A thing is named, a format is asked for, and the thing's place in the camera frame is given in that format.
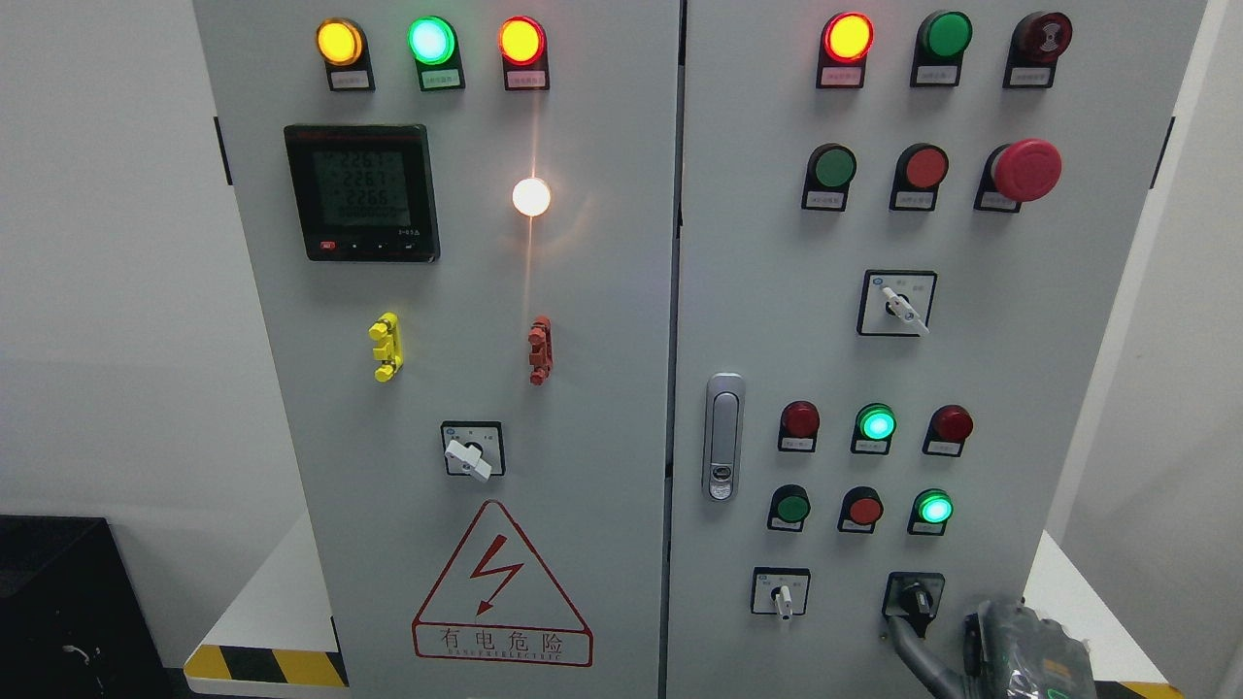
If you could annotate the red lit indicator top right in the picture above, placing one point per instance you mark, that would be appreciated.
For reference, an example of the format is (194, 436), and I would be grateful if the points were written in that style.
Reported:
(846, 40)

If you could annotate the dark red indicator left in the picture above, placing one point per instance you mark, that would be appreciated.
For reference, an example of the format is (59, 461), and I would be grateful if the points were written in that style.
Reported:
(800, 423)

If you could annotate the left grey cabinet door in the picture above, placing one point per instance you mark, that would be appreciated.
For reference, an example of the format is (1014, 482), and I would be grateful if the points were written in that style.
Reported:
(585, 452)

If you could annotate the dark green indicator top right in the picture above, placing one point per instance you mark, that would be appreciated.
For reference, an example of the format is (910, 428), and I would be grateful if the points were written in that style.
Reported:
(941, 42)

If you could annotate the grey cabinet door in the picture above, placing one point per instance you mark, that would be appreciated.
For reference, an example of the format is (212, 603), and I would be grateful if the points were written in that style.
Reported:
(585, 452)
(771, 292)

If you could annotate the green lit indicator lower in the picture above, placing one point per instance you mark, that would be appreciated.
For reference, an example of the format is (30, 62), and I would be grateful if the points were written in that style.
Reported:
(931, 513)

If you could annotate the red push button upper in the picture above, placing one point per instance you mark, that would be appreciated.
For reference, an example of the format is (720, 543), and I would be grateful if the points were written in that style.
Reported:
(919, 170)

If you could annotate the white selector switch upper right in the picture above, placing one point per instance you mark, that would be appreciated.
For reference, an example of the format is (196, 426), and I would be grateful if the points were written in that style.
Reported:
(896, 303)

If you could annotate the red push button lower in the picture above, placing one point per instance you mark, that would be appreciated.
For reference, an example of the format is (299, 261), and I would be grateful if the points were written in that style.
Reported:
(861, 509)

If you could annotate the white selector switch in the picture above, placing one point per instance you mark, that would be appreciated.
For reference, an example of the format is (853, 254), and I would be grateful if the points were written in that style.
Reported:
(896, 303)
(780, 591)

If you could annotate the black digital power meter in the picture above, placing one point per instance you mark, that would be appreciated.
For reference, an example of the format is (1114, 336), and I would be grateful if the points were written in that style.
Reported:
(364, 192)

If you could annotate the white platform with hazard stripes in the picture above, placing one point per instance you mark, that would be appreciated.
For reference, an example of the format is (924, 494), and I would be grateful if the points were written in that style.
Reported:
(283, 607)

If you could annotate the black box lower left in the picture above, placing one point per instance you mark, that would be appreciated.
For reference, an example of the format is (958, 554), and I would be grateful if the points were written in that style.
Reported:
(71, 625)

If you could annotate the yellow terminal clip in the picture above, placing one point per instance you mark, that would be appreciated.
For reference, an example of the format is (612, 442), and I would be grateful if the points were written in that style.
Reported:
(387, 346)

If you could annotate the right grey cabinet door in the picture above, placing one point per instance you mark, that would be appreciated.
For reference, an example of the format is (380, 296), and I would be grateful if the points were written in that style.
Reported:
(771, 292)

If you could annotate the red electric hazard warning sticker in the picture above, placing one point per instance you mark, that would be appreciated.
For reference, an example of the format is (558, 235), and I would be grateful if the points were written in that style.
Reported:
(497, 601)

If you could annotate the dark red indicator right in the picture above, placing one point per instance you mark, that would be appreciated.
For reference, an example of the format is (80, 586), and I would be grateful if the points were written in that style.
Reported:
(948, 429)

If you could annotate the green lit indicator middle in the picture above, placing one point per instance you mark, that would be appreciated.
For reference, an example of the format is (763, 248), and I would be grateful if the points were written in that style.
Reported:
(873, 429)

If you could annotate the green lit indicator top left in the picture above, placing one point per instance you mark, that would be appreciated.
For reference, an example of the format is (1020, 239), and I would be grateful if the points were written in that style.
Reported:
(434, 46)

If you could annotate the dark red indicator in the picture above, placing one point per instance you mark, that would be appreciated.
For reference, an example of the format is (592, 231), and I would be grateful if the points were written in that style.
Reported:
(948, 429)
(800, 423)

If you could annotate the red push button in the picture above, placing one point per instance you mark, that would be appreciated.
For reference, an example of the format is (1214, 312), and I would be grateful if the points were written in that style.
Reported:
(919, 170)
(861, 509)

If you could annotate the white selector switch left door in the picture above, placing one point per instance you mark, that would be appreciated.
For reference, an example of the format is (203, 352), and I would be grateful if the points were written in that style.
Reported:
(474, 449)

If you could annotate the green push button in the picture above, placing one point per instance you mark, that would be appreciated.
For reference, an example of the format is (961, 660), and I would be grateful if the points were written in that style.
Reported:
(790, 507)
(830, 170)

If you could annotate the yellow indicator light top left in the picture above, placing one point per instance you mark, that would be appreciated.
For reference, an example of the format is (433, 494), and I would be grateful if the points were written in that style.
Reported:
(345, 52)

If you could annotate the silver door handle lock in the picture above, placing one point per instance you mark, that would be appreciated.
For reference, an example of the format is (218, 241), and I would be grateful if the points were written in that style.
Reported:
(722, 429)

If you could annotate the green lit indicator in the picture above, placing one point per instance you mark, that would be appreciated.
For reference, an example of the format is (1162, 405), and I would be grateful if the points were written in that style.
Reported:
(434, 46)
(873, 429)
(931, 513)

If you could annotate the white lit indicator lamp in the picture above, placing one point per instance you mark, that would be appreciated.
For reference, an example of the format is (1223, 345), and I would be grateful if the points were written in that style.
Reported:
(531, 196)

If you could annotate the red emergency stop mushroom button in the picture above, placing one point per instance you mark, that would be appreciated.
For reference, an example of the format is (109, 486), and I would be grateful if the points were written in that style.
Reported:
(1021, 172)

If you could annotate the black rotary knob switch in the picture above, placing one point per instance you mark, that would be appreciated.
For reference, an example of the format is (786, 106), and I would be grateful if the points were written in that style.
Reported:
(914, 597)

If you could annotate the red terminal clip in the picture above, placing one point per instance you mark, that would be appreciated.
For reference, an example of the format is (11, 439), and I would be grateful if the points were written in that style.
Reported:
(541, 350)

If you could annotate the orange red indicator top left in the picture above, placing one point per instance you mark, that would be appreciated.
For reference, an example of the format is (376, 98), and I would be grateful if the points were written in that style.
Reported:
(523, 49)

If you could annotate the green push button lower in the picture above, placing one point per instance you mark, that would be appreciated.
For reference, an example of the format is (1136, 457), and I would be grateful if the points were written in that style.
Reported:
(790, 507)

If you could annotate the green push button upper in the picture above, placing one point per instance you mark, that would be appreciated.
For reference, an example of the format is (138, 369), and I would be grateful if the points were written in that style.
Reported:
(830, 170)

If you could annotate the dark red buzzer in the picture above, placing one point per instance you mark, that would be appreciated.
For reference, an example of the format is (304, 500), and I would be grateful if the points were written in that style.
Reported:
(1037, 43)

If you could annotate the white selector switch lower right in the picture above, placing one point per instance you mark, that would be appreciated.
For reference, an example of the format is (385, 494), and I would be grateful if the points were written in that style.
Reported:
(780, 591)

